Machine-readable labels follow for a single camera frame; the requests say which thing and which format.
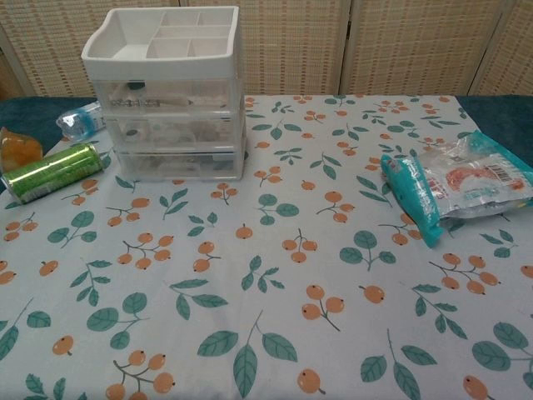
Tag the green drink can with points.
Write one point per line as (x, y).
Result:
(54, 173)

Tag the orange fruit jelly cup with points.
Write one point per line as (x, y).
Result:
(21, 148)

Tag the small dark round item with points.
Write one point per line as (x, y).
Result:
(132, 132)

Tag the teal clear snack bag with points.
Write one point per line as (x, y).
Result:
(458, 183)

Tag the woven bamboo folding screen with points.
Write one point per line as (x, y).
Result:
(333, 46)

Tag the clear plastic water bottle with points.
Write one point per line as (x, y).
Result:
(79, 118)

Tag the floral leaf fruit tablecloth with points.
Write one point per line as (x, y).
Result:
(266, 291)

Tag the white plastic drawer organizer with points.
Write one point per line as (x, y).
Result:
(125, 66)

